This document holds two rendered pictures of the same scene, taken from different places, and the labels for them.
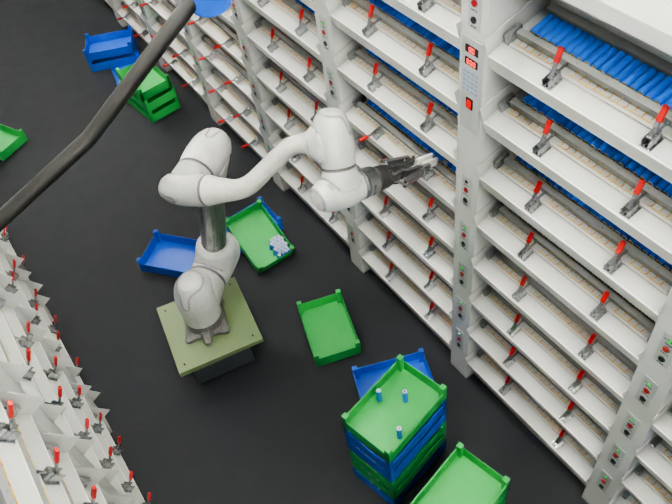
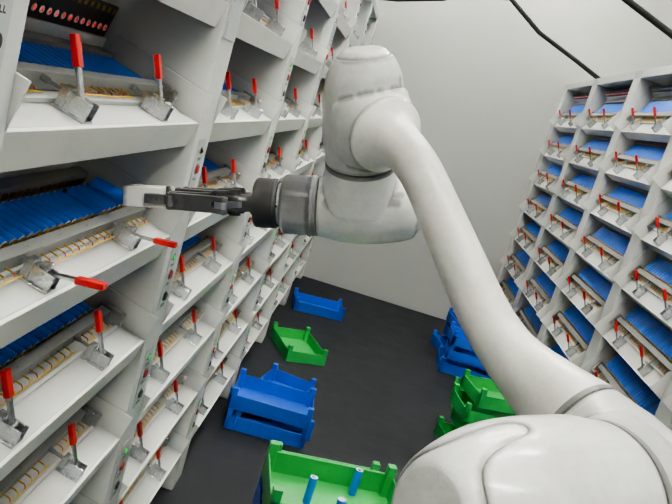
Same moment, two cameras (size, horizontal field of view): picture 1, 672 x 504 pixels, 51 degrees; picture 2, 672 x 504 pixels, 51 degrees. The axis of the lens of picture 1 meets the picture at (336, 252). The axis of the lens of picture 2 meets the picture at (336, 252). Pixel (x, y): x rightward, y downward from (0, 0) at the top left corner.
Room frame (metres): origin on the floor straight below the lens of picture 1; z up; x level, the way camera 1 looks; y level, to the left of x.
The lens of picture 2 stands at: (2.37, 0.45, 1.24)
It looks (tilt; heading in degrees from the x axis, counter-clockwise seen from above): 12 degrees down; 209
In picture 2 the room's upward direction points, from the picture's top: 17 degrees clockwise
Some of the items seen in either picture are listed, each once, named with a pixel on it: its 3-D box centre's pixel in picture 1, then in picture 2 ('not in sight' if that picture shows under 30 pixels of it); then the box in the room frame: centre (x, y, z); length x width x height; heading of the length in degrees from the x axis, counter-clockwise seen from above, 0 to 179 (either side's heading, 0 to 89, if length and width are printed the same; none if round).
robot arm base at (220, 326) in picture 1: (204, 321); not in sight; (1.69, 0.57, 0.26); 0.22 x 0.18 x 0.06; 7
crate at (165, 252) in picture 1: (175, 254); not in sight; (2.27, 0.77, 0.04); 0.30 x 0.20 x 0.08; 65
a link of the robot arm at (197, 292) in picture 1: (196, 295); not in sight; (1.72, 0.57, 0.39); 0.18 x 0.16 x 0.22; 155
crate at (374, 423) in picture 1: (394, 406); (334, 492); (1.08, -0.10, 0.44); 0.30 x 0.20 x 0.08; 130
